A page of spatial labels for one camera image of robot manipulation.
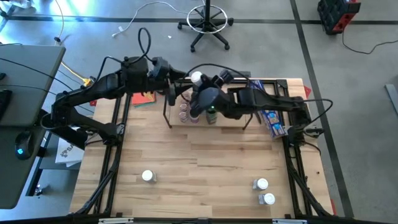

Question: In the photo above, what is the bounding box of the white floor cable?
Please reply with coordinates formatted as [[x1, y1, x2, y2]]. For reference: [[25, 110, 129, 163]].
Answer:
[[111, 1, 206, 39]]

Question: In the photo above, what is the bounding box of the yellow extension cord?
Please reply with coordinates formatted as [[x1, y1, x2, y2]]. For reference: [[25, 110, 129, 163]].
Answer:
[[53, 0, 98, 88]]

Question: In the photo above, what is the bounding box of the white-lidded clear spice jar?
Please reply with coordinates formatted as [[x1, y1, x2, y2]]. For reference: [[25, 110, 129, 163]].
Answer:
[[190, 70, 205, 86], [141, 169, 158, 184], [258, 192, 276, 206], [252, 177, 269, 191]]

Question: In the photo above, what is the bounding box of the black aluminium table frame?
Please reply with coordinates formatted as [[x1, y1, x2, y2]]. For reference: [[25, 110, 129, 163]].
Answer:
[[70, 77, 335, 218]]

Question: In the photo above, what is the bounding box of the black keyboard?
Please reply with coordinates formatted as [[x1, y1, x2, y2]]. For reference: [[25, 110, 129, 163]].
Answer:
[[0, 88, 13, 121]]

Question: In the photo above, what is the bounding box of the red and black crate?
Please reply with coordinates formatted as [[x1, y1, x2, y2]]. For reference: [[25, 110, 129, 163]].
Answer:
[[316, 0, 361, 35]]

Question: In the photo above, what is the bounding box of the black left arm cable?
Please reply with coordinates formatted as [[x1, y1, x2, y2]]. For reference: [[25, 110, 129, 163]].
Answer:
[[137, 27, 152, 63]]

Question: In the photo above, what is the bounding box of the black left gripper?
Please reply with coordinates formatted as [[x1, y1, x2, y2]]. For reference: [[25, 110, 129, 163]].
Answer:
[[121, 56, 191, 106]]

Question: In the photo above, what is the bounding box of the printed white paper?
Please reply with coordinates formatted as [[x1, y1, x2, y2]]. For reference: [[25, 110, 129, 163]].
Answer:
[[55, 136, 85, 169]]

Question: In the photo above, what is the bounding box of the green-lidded herb jar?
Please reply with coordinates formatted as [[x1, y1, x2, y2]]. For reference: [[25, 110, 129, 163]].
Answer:
[[206, 109, 218, 125]]

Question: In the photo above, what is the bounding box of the silver frame bracket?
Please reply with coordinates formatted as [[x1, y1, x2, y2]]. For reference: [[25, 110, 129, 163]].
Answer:
[[98, 217, 135, 224], [272, 218, 308, 224]]

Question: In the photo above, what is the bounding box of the black stool base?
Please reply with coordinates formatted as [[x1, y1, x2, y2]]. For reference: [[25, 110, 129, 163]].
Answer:
[[177, 0, 234, 53]]

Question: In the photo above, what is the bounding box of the blue plastic wrap box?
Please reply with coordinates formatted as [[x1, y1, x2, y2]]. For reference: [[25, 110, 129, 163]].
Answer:
[[249, 80, 287, 140]]

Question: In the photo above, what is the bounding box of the black desk base beam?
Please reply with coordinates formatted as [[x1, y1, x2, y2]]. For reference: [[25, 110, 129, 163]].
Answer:
[[46, 124, 88, 151]]

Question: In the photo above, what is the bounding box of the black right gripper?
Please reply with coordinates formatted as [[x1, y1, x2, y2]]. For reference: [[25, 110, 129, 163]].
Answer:
[[190, 74, 233, 121]]

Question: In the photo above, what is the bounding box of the wooden shelf with black legs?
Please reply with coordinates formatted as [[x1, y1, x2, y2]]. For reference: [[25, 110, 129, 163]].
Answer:
[[163, 79, 253, 131]]

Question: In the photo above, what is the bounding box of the black floor cable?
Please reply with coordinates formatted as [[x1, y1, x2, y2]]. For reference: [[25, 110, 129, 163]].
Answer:
[[341, 29, 398, 55]]

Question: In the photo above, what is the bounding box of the grey desk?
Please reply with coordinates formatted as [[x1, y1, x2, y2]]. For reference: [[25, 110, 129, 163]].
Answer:
[[0, 44, 67, 210]]

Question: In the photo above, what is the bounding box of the grey metal bar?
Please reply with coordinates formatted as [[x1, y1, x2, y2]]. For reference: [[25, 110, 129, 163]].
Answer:
[[384, 83, 398, 116]]

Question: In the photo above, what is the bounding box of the black computer mouse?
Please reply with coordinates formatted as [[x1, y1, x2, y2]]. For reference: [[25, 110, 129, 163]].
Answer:
[[13, 131, 34, 161]]

